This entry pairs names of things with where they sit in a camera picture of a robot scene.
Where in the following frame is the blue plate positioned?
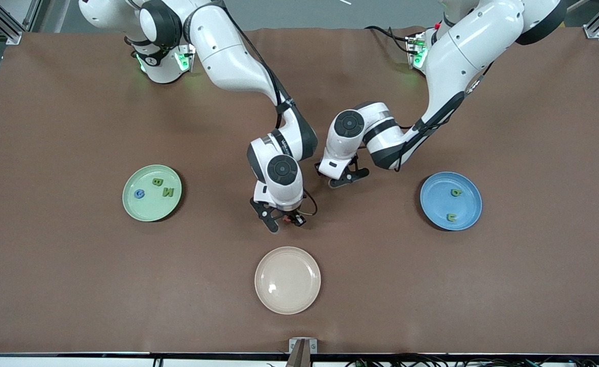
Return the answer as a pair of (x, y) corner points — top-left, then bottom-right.
(420, 172), (483, 231)

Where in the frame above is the black left arm base cable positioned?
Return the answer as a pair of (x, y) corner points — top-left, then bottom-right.
(364, 25), (412, 54)

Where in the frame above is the beige plate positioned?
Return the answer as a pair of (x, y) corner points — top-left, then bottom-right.
(254, 246), (322, 315)

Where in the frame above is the left arm base connector plate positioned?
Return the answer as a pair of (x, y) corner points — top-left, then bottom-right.
(406, 33), (427, 69)

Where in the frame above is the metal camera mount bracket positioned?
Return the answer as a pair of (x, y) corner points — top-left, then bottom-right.
(289, 338), (318, 367)

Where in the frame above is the right arm base connector plate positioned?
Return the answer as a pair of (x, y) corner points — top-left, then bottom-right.
(174, 43), (198, 73)

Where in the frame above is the brown table mat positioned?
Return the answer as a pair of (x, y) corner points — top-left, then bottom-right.
(0, 27), (599, 355)

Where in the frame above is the green plate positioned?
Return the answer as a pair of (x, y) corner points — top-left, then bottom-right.
(122, 164), (183, 222)

